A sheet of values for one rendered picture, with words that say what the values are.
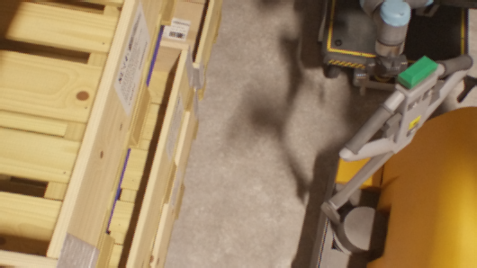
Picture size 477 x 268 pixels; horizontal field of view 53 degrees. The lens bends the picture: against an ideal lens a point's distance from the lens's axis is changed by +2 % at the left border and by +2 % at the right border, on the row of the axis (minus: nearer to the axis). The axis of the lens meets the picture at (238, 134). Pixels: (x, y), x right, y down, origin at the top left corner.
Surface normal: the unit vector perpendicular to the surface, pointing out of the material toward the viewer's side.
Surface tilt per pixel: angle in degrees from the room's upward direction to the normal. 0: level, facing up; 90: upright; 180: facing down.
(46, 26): 0
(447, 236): 45
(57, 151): 0
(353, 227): 0
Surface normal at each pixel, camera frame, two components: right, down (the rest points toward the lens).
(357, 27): 0.03, -0.36
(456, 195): -0.66, -0.44
